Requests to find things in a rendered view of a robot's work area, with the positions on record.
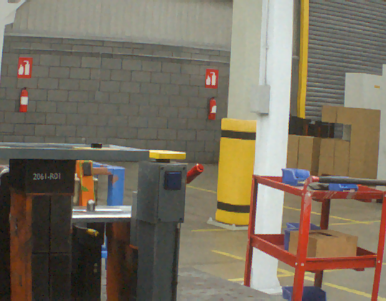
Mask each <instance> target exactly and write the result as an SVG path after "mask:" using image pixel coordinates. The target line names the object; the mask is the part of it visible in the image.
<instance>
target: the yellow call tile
mask: <svg viewBox="0 0 386 301"><path fill-rule="evenodd" d="M149 158H155V159H156V162H157V163H170V160H185V158H186V154H185V153H178V152H173V151H167V150H150V152H149Z"/></svg>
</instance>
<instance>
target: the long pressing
mask: <svg viewBox="0 0 386 301"><path fill-rule="evenodd" d="M77 211H80V212H77ZM100 211H114V212H100ZM72 222H73V223H88V222H89V223H106V222H121V223H123V222H131V206H129V205H125V206H96V207H95V211H87V206H73V214H72Z"/></svg>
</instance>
